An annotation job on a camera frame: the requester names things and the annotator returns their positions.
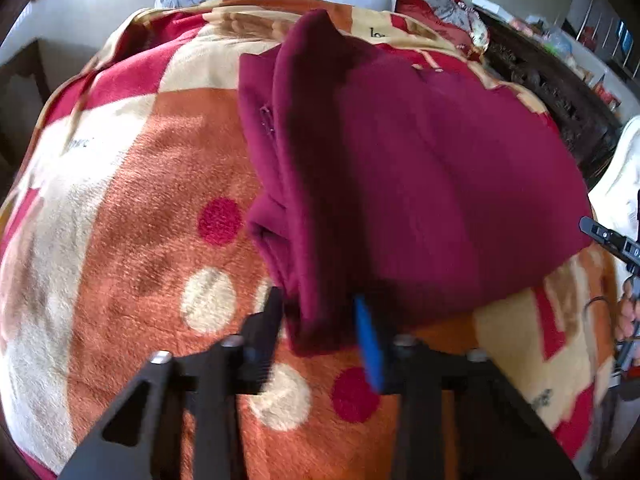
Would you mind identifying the carved dark wooden furniture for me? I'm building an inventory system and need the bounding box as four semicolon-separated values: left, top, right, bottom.
475;10;626;181

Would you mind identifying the white box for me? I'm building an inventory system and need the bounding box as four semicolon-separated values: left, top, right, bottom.
472;0;517;17

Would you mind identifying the red patterned cloth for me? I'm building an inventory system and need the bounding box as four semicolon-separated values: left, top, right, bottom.
395;0;491;56

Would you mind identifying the maroon fleece garment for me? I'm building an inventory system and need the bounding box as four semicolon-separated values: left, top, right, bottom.
237;9;593;358

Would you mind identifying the person's white clothing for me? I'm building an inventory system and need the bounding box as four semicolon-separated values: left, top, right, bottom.
587;115;640;242

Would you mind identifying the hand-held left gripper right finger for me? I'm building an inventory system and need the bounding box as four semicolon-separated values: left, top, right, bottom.
352;296;583;480

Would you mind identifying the person's right hand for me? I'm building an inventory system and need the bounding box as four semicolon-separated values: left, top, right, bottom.
615;280;640;342

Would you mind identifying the orange red patterned blanket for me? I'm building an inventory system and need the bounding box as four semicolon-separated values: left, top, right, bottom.
0;0;621;480

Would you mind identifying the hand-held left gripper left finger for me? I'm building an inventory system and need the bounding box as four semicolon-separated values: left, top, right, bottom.
60;287;286;480

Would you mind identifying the dark wooden table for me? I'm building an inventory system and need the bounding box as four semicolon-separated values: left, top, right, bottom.
0;40;52;171

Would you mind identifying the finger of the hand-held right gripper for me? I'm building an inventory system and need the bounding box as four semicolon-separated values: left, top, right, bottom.
579;215;640;267

